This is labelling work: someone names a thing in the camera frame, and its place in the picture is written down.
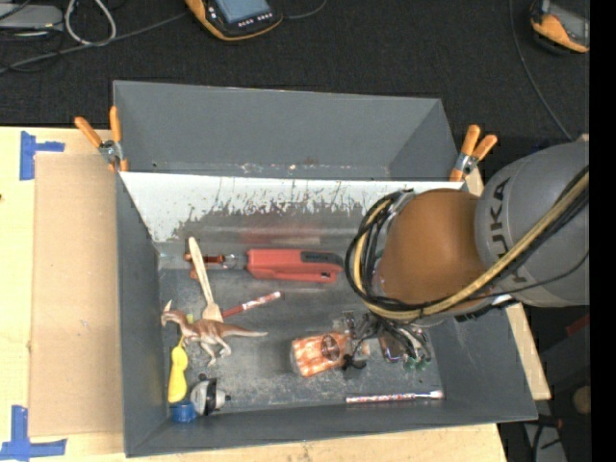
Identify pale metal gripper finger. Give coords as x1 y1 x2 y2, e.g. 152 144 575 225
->
332 311 363 337
342 337 372 371

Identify orange and white checked packet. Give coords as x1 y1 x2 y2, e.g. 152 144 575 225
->
289 332 353 379

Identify red and black stapler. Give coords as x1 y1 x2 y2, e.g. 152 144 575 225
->
245 248 346 284

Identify red and white striped pencil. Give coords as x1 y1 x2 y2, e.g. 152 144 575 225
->
221 291 284 319

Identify brown toy dinosaur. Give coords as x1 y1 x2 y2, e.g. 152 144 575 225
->
160 298 270 368

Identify pale wooden fork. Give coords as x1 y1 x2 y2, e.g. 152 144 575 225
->
187 236 224 322

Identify orange and clear small tool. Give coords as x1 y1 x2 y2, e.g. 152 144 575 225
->
183 251 247 270

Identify grey and white round gadget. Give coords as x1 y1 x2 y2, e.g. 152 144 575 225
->
189 373 232 417

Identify yellow rubber toy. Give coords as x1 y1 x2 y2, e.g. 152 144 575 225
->
167 337 191 404

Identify blue bottle cap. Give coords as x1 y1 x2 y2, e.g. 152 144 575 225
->
169 401 198 425

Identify grey metal bin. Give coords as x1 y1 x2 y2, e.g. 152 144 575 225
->
111 79 539 458

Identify brown cardboard board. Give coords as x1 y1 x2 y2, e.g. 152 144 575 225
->
27 151 125 438

